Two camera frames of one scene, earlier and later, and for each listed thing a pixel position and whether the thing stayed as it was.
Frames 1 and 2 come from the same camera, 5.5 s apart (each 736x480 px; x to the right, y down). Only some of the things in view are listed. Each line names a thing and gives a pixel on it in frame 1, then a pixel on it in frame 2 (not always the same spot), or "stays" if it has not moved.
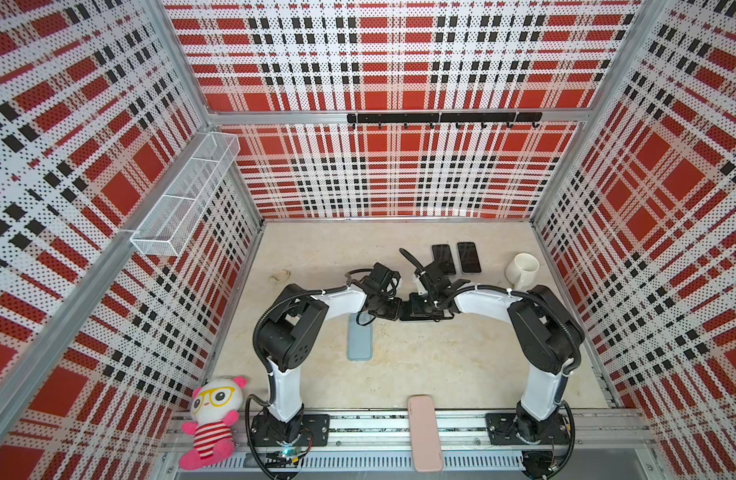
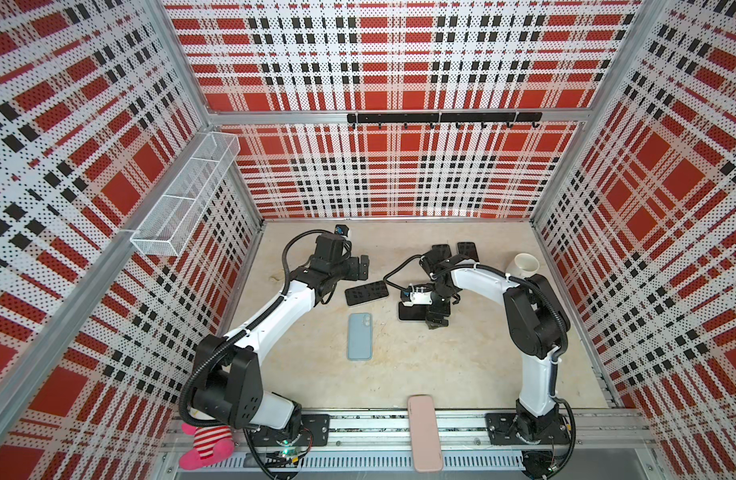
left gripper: [393, 313] to [353, 273]
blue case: [359, 339] stays
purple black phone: [469, 258] stays
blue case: [406, 315] stays
